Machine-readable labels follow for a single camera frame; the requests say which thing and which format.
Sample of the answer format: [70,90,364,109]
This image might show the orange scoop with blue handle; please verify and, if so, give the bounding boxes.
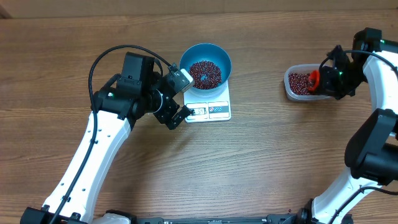
[308,70,320,93]

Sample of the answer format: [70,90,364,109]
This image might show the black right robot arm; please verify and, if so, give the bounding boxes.
[295,27,397,223]

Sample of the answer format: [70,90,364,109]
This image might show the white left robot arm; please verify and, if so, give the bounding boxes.
[21,52,194,223]

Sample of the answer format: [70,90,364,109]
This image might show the white digital kitchen scale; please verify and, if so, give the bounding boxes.
[183,81,232,123]

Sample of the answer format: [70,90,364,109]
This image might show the red beans in bowl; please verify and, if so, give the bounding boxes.
[188,60,222,90]

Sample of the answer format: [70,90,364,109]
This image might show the teal plastic bowl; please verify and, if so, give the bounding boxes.
[179,43,232,86]

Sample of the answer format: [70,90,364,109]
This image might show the clear plastic food container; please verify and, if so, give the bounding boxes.
[284,63,330,101]

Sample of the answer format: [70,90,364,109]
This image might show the red adzuki beans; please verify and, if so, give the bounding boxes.
[288,73,310,95]

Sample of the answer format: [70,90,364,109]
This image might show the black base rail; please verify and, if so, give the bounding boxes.
[93,204,354,224]

